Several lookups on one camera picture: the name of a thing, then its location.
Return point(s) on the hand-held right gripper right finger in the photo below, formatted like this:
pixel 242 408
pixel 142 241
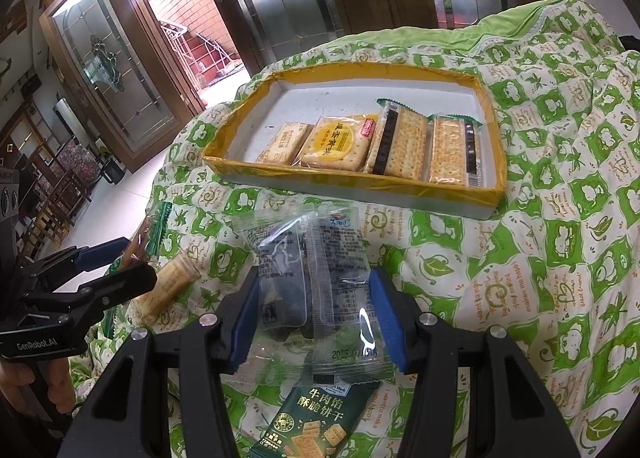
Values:
pixel 385 318

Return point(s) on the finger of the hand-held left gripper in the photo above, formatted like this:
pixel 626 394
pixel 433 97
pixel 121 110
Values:
pixel 125 285
pixel 95 258

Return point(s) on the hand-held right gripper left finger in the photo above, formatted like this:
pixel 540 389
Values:
pixel 245 318

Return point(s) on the clear soda cracker packet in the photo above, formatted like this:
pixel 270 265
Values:
pixel 452 152
pixel 400 142
pixel 170 283

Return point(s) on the clear packet dark snack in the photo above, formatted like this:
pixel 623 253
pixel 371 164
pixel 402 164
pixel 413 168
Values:
pixel 310 288

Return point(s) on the white green label biscuit packet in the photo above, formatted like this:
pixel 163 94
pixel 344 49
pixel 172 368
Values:
pixel 282 142

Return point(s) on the yellow label biscuit packet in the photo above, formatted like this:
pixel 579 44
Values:
pixel 335 142

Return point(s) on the white foam tray yellow tape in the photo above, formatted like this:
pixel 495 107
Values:
pixel 325 97

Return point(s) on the person's left hand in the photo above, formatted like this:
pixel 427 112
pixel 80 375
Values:
pixel 60 385

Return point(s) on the wooden chair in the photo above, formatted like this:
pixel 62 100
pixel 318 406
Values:
pixel 55 198

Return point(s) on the black bin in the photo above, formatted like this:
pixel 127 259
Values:
pixel 112 171

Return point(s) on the dark green biscuit packet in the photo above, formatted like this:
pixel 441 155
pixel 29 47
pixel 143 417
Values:
pixel 310 428

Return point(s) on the green printed blanket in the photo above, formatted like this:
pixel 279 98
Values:
pixel 550 238

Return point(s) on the open wooden glass door leaf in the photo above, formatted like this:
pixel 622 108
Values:
pixel 115 67

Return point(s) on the red outdoor staircase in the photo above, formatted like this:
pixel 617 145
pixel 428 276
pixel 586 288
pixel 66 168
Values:
pixel 205 52

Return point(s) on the dark object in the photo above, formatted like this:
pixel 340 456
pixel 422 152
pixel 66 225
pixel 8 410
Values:
pixel 631 45

